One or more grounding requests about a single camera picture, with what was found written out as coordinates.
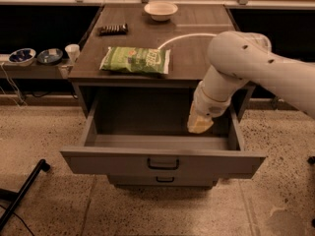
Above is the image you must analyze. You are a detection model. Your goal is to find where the black stand leg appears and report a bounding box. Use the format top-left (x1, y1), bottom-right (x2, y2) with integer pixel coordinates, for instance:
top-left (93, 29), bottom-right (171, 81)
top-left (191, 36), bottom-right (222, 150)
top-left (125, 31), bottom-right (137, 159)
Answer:
top-left (0, 159), bottom-right (50, 231)

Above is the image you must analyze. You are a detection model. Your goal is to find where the white bowl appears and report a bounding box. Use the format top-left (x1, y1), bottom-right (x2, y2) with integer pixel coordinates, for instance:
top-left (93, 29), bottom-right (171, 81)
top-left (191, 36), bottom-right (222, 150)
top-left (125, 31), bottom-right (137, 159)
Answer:
top-left (144, 2), bottom-right (178, 22)

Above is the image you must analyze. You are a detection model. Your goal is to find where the blue patterned bowl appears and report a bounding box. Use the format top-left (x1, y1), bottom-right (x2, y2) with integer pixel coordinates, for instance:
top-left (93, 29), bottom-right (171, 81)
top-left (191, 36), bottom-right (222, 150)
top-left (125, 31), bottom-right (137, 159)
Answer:
top-left (9, 48), bottom-right (36, 66)

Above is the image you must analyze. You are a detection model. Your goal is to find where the grey blue bowl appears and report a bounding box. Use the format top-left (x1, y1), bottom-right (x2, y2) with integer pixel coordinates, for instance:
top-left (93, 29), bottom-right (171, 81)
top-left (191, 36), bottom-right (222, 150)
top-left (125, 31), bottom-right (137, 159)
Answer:
top-left (37, 48), bottom-right (63, 65)

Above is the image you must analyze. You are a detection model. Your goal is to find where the grey side shelf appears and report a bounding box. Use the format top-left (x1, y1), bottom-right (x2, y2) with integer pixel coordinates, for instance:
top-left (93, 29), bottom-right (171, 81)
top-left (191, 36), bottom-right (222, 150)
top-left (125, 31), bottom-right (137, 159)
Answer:
top-left (0, 59), bottom-right (73, 80)

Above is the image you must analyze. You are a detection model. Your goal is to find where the white paper cup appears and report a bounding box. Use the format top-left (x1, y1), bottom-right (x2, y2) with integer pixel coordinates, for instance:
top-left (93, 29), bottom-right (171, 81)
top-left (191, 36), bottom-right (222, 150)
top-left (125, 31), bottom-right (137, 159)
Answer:
top-left (65, 44), bottom-right (80, 63)

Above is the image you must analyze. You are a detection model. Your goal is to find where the grey drawer cabinet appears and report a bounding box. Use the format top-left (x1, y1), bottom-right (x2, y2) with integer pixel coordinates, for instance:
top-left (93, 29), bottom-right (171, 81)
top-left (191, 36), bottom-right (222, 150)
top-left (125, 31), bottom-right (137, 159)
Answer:
top-left (68, 3), bottom-right (257, 190)

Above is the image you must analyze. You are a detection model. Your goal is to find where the white cable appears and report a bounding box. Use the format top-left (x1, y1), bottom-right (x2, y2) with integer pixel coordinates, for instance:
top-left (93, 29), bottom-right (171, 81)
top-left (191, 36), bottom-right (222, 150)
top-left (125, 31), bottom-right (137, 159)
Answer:
top-left (0, 62), bottom-right (28, 108)

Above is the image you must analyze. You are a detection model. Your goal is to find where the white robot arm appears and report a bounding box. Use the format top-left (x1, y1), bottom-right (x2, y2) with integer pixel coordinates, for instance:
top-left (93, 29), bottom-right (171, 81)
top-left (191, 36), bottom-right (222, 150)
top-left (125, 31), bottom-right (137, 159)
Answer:
top-left (187, 31), bottom-right (315, 134)

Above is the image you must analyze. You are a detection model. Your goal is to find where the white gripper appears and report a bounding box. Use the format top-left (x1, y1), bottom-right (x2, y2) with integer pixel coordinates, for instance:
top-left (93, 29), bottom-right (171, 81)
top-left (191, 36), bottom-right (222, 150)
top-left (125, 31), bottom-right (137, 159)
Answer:
top-left (187, 82), bottom-right (231, 134)

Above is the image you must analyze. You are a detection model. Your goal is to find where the grey top drawer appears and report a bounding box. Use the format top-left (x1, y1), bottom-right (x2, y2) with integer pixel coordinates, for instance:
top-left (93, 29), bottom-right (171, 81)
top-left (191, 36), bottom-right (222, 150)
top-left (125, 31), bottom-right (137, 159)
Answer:
top-left (61, 88), bottom-right (266, 179)

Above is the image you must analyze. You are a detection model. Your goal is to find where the green chip bag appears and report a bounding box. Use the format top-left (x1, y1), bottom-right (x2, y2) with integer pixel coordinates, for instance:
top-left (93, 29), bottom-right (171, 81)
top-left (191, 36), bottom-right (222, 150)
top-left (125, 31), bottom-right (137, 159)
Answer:
top-left (99, 46), bottom-right (170, 75)

